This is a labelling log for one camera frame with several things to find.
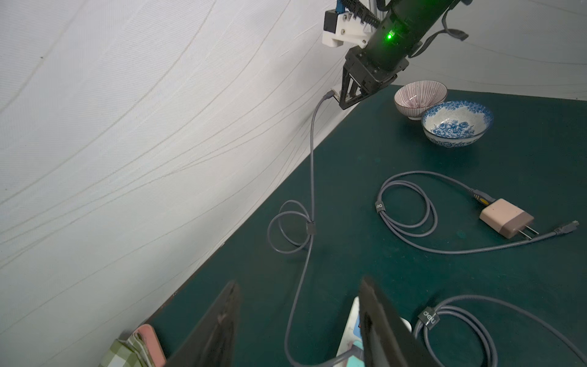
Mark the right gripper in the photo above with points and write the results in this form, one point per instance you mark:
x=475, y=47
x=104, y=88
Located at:
x=361, y=78

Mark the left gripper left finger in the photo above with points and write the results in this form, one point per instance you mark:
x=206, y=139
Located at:
x=212, y=340

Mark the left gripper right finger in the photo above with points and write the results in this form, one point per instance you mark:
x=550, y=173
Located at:
x=386, y=340

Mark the white colourful power strip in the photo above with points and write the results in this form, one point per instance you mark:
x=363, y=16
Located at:
x=351, y=337

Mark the silver mp3 player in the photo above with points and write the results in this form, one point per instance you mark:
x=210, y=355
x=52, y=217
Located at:
x=336, y=92

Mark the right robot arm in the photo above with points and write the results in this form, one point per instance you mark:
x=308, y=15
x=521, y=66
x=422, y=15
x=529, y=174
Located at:
x=406, y=31

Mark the pink tray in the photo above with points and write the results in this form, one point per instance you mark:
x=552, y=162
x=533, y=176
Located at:
x=150, y=345

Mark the pink striped bowl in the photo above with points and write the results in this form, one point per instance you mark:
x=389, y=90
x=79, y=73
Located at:
x=414, y=99

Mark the green checkered cloth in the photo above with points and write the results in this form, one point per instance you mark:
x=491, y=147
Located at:
x=131, y=352

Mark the blue patterned bowl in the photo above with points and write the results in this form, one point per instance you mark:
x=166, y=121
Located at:
x=456, y=124

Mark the pink charger near bowls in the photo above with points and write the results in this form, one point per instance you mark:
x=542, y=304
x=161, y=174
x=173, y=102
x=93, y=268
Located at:
x=508, y=220

